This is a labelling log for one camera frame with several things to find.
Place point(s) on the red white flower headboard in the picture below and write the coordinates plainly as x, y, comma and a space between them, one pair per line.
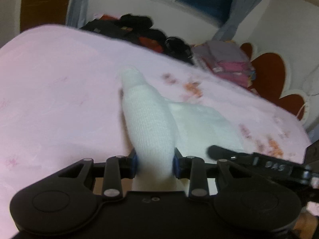
272, 82

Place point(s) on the grey curtain right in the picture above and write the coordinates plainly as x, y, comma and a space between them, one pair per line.
239, 10

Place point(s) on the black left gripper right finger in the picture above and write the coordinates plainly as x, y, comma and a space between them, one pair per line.
192, 169

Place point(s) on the brown wooden door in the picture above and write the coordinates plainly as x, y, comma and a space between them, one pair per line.
39, 12

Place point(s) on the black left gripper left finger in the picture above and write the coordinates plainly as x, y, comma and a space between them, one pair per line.
116, 169

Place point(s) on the pink floral bed sheet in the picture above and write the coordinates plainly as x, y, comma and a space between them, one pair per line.
61, 101

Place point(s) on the grey curtain left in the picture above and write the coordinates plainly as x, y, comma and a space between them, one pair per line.
77, 13

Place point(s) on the grey curtain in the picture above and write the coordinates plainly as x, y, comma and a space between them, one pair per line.
77, 13
239, 10

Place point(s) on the pile of dark clothes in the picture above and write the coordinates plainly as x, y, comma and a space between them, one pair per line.
139, 30

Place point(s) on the right hand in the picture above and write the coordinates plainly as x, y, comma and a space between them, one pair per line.
306, 226

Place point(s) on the stack of folded clothes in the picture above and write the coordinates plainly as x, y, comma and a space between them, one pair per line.
225, 60

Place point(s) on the white small cloth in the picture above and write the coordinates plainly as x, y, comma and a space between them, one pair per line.
157, 126

